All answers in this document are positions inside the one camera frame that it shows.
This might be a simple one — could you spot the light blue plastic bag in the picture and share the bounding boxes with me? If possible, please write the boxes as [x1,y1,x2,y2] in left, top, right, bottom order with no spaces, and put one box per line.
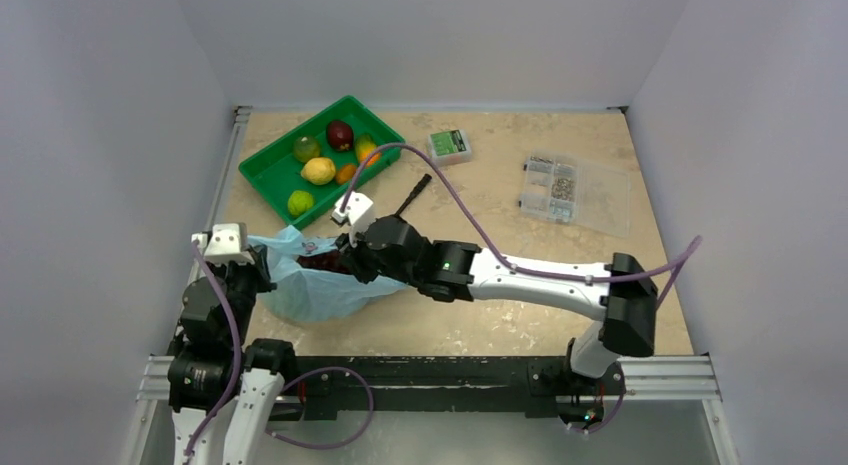
[248,226,406,322]

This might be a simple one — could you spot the lime green fake fruit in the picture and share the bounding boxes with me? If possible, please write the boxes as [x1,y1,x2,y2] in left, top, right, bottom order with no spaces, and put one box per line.
[287,190,315,218]

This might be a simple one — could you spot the dark red fake grapes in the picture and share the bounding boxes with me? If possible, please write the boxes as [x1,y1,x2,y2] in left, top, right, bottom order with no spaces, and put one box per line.
[296,250,351,275]

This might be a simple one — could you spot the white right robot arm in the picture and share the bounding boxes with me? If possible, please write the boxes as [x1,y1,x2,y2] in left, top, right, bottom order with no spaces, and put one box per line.
[335,216,658,392]

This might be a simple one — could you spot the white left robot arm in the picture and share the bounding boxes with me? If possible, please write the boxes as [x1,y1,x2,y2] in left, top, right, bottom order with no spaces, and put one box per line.
[167,245,299,464]

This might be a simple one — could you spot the small orange fake fruit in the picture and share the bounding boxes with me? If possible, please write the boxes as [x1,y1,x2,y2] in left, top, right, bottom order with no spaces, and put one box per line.
[334,163,358,185]

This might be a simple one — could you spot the yellow fake lemon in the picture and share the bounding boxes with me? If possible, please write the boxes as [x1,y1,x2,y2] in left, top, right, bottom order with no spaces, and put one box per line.
[300,157,336,186]

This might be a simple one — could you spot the orange green fake mango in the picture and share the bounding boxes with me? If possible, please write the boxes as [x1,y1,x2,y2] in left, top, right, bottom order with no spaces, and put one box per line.
[354,133,381,167]

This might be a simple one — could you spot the dark red fake mango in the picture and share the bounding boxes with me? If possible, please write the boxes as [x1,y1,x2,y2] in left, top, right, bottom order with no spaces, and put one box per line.
[325,120,355,152]

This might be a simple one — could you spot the green fake round fruit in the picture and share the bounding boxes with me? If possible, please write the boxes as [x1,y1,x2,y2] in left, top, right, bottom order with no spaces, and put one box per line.
[292,135,322,164]

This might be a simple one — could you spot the black rubber mallet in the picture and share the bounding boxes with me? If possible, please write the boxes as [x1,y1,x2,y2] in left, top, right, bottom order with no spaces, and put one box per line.
[395,174,432,217]

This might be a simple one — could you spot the green plastic tray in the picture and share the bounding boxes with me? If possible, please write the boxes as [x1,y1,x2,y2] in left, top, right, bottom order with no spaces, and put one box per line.
[239,95,403,230]

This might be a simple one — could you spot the small green label box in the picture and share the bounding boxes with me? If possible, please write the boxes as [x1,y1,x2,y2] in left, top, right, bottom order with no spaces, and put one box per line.
[427,129,473,167]

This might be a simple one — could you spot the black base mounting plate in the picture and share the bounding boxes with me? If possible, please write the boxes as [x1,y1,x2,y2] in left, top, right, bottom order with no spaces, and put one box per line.
[271,356,626,425]

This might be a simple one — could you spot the clear plastic screw organizer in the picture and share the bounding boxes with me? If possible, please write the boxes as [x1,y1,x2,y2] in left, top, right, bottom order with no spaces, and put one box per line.
[518,151,631,238]

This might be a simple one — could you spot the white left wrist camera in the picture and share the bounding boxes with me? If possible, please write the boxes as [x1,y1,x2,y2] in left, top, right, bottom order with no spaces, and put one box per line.
[191,222,255,265]

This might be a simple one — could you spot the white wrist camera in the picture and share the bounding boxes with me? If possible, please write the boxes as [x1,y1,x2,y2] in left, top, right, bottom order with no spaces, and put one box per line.
[331,191,376,244]
[191,222,255,265]

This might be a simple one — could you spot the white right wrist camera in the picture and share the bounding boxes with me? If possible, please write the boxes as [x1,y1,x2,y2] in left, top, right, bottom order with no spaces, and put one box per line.
[331,191,376,244]

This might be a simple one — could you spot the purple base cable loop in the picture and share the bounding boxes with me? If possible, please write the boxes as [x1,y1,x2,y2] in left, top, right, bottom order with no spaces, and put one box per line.
[271,365,376,451]

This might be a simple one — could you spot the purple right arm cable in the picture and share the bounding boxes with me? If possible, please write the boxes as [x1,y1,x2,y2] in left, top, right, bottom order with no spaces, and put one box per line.
[340,142,704,311]

